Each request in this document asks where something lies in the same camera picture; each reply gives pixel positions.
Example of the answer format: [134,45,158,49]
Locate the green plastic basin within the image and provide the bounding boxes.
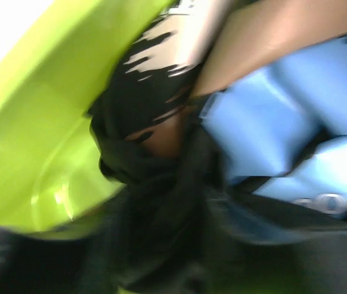
[0,1,170,239]

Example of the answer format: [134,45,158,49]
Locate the blue crumpled t-shirt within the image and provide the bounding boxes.
[200,34,347,219]

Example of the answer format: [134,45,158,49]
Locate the black t-shirt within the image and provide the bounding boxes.
[0,15,347,294]

